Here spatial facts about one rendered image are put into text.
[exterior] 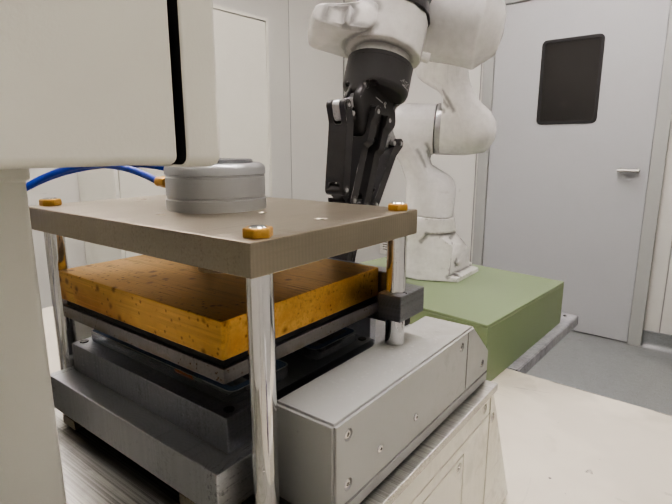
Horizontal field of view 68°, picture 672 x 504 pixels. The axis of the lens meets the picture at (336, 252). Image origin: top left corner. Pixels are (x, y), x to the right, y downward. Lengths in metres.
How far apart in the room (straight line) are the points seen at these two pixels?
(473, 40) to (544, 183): 2.82
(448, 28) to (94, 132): 0.55
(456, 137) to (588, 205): 2.35
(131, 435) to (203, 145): 0.25
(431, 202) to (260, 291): 0.87
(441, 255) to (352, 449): 0.84
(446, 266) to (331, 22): 0.69
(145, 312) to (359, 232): 0.15
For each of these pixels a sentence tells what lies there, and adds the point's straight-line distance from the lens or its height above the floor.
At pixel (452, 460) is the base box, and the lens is 0.47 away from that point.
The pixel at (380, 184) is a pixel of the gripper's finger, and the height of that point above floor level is 1.12.
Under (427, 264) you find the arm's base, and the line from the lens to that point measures 1.13.
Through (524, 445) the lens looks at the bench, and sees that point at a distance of 0.79.
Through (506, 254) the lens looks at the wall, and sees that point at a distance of 3.60.
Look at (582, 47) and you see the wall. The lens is 3.46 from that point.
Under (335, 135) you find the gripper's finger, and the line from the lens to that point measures 0.53.
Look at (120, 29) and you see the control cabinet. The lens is 0.19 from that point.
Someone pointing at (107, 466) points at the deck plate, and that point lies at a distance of 0.43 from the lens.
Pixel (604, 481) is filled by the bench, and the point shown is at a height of 0.75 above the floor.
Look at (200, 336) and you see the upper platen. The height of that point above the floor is 1.05.
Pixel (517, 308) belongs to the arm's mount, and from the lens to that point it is 1.00.
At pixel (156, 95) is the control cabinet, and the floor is 1.18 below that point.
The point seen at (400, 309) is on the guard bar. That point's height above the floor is 1.03.
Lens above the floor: 1.16
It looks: 12 degrees down
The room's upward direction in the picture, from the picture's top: straight up
